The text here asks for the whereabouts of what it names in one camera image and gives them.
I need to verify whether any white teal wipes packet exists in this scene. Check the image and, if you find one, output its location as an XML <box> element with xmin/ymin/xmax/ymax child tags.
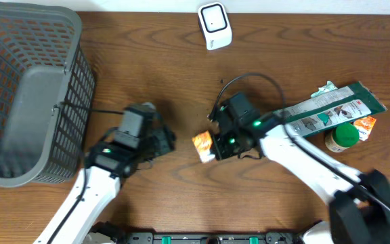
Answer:
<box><xmin>311</xmin><ymin>81</ymin><xmax>338</xmax><ymax>98</ymax></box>

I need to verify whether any grey plastic shopping basket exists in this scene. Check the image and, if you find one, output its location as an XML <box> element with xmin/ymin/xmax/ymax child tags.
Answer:
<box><xmin>0</xmin><ymin>2</ymin><xmax>95</xmax><ymax>188</ymax></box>

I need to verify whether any black mounting rail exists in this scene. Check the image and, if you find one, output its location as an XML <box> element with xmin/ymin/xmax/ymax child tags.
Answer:
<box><xmin>86</xmin><ymin>222</ymin><xmax>321</xmax><ymax>244</ymax></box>

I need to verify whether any green lid spice jar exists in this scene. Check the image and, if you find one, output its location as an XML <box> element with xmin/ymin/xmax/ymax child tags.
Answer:
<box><xmin>324</xmin><ymin>123</ymin><xmax>360</xmax><ymax>153</ymax></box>

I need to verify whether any white barcode scanner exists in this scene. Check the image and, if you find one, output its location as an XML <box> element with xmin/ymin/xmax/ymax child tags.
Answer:
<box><xmin>198</xmin><ymin>2</ymin><xmax>232</xmax><ymax>51</ymax></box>

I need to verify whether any orange small box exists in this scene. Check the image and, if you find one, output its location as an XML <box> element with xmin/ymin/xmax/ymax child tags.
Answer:
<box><xmin>192</xmin><ymin>131</ymin><xmax>215</xmax><ymax>163</ymax></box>
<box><xmin>353</xmin><ymin>116</ymin><xmax>376</xmax><ymax>141</ymax></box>

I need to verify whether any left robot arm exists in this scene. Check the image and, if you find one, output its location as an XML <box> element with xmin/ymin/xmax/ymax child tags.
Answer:
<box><xmin>35</xmin><ymin>125</ymin><xmax>175</xmax><ymax>243</ymax></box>

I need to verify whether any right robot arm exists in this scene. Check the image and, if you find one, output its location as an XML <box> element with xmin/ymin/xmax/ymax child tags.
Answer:
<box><xmin>211</xmin><ymin>112</ymin><xmax>390</xmax><ymax>244</ymax></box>

